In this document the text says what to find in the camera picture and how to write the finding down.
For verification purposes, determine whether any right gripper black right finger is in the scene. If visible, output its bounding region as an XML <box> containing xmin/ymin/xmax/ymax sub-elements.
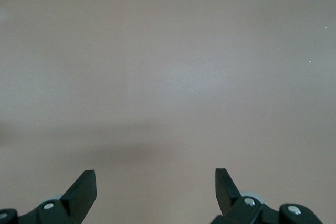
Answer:
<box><xmin>211</xmin><ymin>167</ymin><xmax>323</xmax><ymax>224</ymax></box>

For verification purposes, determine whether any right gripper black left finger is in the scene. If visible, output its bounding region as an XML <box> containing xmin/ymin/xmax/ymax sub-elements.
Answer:
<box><xmin>0</xmin><ymin>170</ymin><xmax>97</xmax><ymax>224</ymax></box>

